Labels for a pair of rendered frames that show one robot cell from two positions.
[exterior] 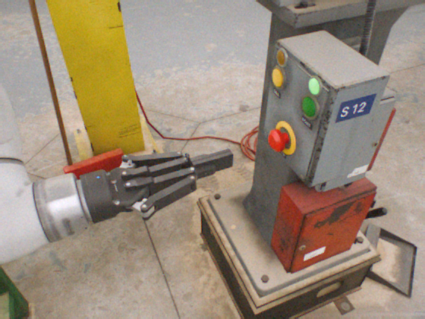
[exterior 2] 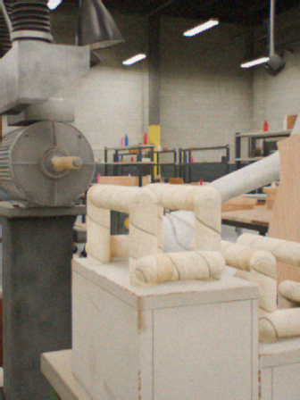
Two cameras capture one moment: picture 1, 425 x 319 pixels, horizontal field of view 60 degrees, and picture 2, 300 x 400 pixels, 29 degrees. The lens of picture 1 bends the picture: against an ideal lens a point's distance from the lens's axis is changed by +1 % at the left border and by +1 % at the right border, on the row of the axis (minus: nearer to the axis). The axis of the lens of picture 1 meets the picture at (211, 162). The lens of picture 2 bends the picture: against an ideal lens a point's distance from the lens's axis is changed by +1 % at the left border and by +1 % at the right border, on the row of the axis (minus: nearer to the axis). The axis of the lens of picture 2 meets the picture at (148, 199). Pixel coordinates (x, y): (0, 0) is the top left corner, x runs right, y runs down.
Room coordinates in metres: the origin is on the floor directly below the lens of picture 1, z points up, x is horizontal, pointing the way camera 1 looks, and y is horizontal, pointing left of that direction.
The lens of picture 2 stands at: (0.49, 1.63, 1.23)
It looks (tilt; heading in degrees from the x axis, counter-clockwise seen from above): 3 degrees down; 270
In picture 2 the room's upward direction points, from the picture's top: straight up
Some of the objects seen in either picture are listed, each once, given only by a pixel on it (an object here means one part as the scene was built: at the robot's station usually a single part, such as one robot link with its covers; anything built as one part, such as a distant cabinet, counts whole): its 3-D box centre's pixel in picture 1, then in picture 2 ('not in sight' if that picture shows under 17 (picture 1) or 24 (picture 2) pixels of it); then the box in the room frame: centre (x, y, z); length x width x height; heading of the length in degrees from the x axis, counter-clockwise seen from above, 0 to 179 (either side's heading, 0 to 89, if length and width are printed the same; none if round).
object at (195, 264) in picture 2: not in sight; (180, 266); (0.45, 0.98, 1.12); 0.11 x 0.03 x 0.03; 23
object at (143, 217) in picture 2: not in sight; (143, 243); (0.49, 0.99, 1.15); 0.03 x 0.03 x 0.09
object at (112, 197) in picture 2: not in sight; (118, 198); (0.52, 0.91, 1.20); 0.20 x 0.03 x 0.03; 112
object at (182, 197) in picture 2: not in sight; (177, 196); (0.45, 0.88, 1.20); 0.20 x 0.03 x 0.03; 112
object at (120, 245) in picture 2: not in sight; (123, 245); (0.52, 0.81, 1.12); 0.11 x 0.03 x 0.03; 23
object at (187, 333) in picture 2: not in sight; (153, 335); (0.48, 0.89, 1.02); 0.27 x 0.15 x 0.17; 113
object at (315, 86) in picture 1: (313, 86); not in sight; (0.45, -0.14, 1.11); 0.03 x 0.01 x 0.03; 23
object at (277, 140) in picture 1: (281, 139); not in sight; (0.49, -0.12, 0.98); 0.04 x 0.04 x 0.04; 23
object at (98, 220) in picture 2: not in sight; (98, 229); (0.55, 0.83, 1.15); 0.03 x 0.03 x 0.09
